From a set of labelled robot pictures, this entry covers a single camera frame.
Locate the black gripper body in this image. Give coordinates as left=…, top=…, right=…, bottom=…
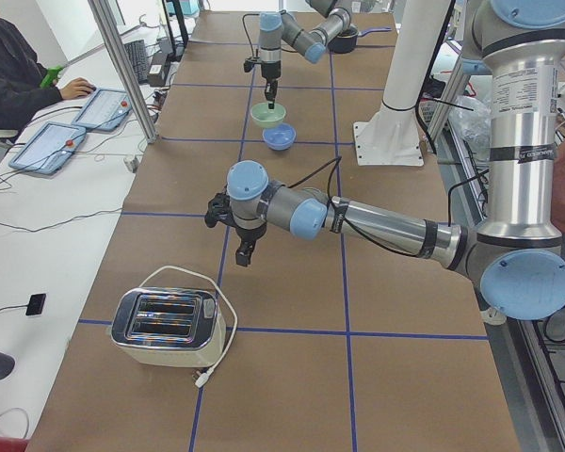
left=235, top=222, right=266, bottom=250
left=261, top=60, right=282, bottom=92

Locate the green ceramic bowl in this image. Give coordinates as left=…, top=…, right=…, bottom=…
left=250, top=102, right=286, bottom=129

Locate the blue ceramic bowl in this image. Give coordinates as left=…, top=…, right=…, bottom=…
left=262, top=122, right=297, bottom=151

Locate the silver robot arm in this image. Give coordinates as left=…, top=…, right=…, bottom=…
left=244, top=1, right=363, bottom=112
left=205, top=1, right=565, bottom=320

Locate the cream and chrome toaster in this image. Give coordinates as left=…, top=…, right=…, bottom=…
left=110, top=287, right=226, bottom=368

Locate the black keyboard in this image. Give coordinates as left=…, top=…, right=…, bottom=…
left=123, top=40, right=149, bottom=84

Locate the far teach pendant tablet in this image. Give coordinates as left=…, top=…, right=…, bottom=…
left=72, top=89, right=131, bottom=132

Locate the teach pendant tablet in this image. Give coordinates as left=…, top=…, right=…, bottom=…
left=8, top=121, right=87, bottom=175
left=72, top=89, right=131, bottom=132

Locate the small black puck device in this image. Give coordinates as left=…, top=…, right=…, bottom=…
left=25, top=293, right=46, bottom=316

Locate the near teach pendant tablet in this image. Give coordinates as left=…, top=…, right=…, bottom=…
left=8, top=121, right=87, bottom=175

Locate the seated person in black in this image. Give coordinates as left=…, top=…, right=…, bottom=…
left=0, top=18, right=96, bottom=132

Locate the dark saucepan with purple handle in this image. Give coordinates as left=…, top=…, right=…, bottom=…
left=327, top=25, right=392, bottom=54

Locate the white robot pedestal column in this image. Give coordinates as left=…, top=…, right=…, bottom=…
left=353, top=0, right=453, bottom=167

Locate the white toaster power cable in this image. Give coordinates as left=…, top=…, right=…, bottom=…
left=138, top=265, right=239, bottom=389

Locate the aluminium frame post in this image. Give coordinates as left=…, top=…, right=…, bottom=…
left=88, top=0, right=157, bottom=144

